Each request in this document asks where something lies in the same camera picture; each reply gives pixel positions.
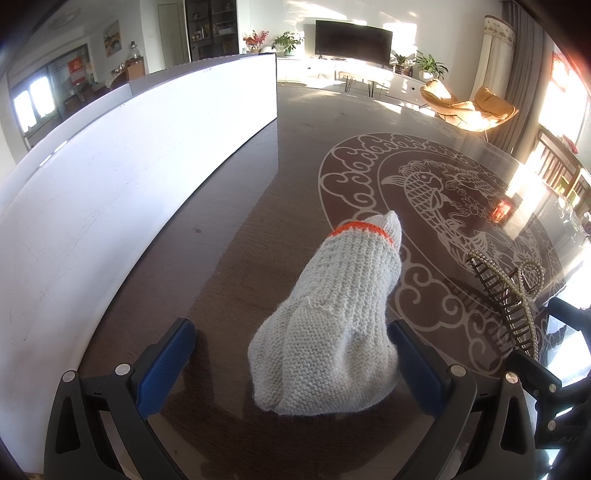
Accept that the large green potted plant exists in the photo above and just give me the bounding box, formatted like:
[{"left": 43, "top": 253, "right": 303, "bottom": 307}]
[{"left": 413, "top": 51, "right": 450, "bottom": 80}]

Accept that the white interior door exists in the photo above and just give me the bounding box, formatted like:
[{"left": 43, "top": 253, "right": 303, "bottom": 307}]
[{"left": 158, "top": 4, "right": 191, "bottom": 68}]

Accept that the grey curtain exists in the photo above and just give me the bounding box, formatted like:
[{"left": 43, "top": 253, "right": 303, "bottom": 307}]
[{"left": 489, "top": 0, "right": 555, "bottom": 153}]

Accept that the white knit glove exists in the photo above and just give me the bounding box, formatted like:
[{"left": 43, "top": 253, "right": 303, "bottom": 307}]
[{"left": 248, "top": 210, "right": 402, "bottom": 415}]

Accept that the orange lounge chair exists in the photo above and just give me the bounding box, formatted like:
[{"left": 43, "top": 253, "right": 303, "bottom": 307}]
[{"left": 420, "top": 78, "right": 519, "bottom": 139}]

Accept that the white partition board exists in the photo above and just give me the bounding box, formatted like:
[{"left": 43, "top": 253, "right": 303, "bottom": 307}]
[{"left": 0, "top": 53, "right": 278, "bottom": 476}]

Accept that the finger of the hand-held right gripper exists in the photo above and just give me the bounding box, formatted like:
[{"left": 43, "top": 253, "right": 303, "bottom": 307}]
[
  {"left": 549, "top": 296, "right": 591, "bottom": 333},
  {"left": 505, "top": 350, "right": 563, "bottom": 439}
]

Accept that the white patterned curtain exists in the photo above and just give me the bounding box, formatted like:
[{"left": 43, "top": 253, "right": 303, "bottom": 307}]
[{"left": 471, "top": 15, "right": 515, "bottom": 112}]

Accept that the dark patterned glass desktop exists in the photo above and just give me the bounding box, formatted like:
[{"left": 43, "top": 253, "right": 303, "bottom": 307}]
[{"left": 76, "top": 85, "right": 591, "bottom": 480}]

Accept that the red flower bouquet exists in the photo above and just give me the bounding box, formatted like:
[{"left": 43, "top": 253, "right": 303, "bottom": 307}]
[{"left": 243, "top": 30, "right": 269, "bottom": 52}]

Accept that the black flat television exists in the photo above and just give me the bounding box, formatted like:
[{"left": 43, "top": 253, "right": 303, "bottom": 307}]
[{"left": 315, "top": 20, "right": 393, "bottom": 65}]

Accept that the white television console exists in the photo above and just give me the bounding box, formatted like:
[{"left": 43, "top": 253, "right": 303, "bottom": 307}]
[{"left": 277, "top": 58, "right": 430, "bottom": 100}]

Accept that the gold pearl claw clip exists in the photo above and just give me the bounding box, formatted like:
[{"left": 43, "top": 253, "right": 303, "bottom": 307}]
[{"left": 465, "top": 250, "right": 546, "bottom": 361}]

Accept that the glass balcony door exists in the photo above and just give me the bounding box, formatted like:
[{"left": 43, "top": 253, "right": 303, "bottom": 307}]
[{"left": 9, "top": 44, "right": 93, "bottom": 134}]

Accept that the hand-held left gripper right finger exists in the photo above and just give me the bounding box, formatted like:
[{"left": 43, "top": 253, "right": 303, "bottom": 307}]
[{"left": 389, "top": 319, "right": 536, "bottom": 480}]

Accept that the wooden dining chair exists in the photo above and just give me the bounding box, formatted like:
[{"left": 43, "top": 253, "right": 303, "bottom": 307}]
[{"left": 531, "top": 124, "right": 591, "bottom": 204}]

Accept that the dark glass display cabinet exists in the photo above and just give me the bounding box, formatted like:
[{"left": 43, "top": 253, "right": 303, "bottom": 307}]
[{"left": 185, "top": 0, "right": 238, "bottom": 63}]

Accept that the small hairpin leg table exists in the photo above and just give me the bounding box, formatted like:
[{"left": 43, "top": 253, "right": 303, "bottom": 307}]
[{"left": 336, "top": 70, "right": 386, "bottom": 97}]

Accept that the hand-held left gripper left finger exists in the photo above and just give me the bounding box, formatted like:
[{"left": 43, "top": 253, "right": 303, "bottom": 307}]
[{"left": 44, "top": 318, "right": 195, "bottom": 480}]

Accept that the small green potted plant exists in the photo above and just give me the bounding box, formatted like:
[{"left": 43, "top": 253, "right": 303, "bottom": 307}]
[{"left": 390, "top": 52, "right": 416, "bottom": 77}]

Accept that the wooden side cabinet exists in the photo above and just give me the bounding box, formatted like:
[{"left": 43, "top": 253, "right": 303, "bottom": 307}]
[{"left": 126, "top": 41, "right": 146, "bottom": 77}]

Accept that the wall painting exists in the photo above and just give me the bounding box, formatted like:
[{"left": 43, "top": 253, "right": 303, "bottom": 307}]
[{"left": 102, "top": 19, "right": 122, "bottom": 57}]

